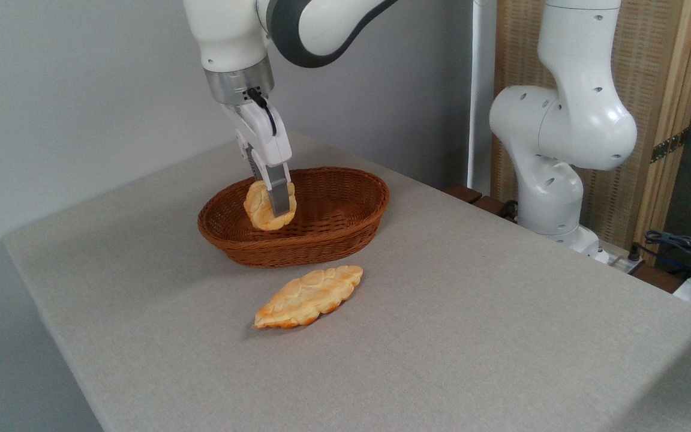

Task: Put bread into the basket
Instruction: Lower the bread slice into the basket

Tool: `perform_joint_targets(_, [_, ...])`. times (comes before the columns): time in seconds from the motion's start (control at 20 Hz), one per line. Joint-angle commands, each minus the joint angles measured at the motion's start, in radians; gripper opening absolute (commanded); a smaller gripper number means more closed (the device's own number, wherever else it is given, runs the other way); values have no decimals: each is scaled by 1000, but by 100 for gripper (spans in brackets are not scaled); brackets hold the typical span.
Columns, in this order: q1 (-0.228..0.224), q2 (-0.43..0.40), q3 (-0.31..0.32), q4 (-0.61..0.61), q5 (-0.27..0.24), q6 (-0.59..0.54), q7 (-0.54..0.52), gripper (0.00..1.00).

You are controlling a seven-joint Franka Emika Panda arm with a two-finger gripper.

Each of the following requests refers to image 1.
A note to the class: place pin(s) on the round golden bread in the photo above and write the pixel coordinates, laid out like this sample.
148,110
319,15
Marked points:
259,210

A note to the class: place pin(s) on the white power strip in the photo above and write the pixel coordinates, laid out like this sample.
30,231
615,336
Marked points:
624,261

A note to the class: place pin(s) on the white vertical pole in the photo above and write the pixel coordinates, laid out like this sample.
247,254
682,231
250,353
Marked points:
478,90

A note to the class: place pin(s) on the metal screen hinge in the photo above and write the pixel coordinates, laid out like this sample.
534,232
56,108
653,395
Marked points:
669,146

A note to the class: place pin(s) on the leaf-shaped golden bread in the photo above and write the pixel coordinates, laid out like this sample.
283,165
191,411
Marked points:
306,298

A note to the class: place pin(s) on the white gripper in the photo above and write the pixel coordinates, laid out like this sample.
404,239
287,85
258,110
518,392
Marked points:
264,135

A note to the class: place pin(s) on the brown wooden block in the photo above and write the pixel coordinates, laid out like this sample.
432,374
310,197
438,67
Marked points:
463,193
490,205

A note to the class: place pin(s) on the grey tablecloth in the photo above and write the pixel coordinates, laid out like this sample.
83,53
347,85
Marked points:
441,336

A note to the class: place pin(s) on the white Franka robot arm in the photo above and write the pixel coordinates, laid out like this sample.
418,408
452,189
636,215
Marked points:
561,126

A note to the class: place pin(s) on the brown wicker oval basket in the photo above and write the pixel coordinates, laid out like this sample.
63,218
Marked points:
333,234

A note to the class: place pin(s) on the wooden bamboo folding screen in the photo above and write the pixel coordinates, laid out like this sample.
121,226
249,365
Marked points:
657,66

